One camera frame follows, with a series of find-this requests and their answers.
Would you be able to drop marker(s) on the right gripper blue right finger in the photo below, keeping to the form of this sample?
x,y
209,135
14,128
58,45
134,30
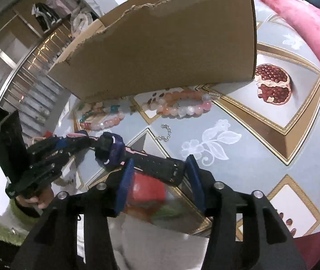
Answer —
x,y
193,174

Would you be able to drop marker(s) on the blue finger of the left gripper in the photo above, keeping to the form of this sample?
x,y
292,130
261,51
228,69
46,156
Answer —
x,y
64,143

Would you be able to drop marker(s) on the hanging clothes on rack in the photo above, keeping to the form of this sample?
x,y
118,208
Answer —
x,y
51,12

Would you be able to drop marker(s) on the purple kids smart watch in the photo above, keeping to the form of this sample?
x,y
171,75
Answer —
x,y
112,153

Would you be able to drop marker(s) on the brown cardboard box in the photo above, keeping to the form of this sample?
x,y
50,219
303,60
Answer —
x,y
148,45

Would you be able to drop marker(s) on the person left hand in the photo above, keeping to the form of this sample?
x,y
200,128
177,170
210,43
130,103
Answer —
x,y
41,199

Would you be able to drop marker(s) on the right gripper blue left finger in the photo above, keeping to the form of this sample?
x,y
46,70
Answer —
x,y
125,185

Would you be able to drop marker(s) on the white fluffy towel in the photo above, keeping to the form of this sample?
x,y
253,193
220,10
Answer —
x,y
141,245

